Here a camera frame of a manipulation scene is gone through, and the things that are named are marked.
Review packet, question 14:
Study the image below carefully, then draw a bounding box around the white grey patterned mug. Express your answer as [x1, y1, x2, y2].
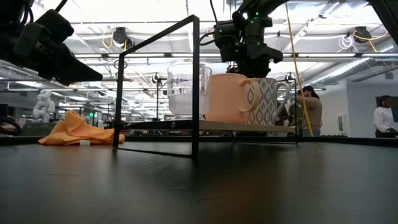
[245, 77, 292, 126]

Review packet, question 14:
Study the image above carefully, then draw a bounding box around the white cable coil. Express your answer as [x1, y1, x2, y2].
[337, 35, 356, 53]

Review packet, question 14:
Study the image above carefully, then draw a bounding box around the orange cloth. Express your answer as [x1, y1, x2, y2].
[38, 110, 126, 146]

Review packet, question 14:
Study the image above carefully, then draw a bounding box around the orange mug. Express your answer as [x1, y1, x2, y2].
[205, 73, 261, 124]

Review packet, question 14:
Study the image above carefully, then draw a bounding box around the ceiling cable reel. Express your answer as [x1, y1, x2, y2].
[111, 26, 136, 50]
[352, 26, 389, 44]

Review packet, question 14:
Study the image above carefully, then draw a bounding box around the yellow hanging cable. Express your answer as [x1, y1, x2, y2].
[285, 2, 314, 138]

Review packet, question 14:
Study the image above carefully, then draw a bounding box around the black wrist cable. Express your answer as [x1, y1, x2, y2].
[53, 0, 68, 14]

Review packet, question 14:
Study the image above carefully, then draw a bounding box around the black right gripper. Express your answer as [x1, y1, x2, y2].
[213, 12, 284, 78]

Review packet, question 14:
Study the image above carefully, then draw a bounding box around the person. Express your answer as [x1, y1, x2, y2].
[373, 95, 398, 139]
[289, 85, 323, 138]

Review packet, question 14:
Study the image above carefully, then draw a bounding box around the black aluminium table frame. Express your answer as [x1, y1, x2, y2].
[0, 134, 398, 149]

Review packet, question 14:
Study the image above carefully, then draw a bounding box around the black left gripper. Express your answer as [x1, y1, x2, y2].
[0, 9, 103, 86]

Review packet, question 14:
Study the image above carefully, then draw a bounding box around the clear plastic mug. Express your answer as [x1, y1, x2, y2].
[167, 63, 212, 121]

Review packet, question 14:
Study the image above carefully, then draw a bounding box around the black cable loop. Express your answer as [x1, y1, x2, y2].
[0, 116, 22, 136]

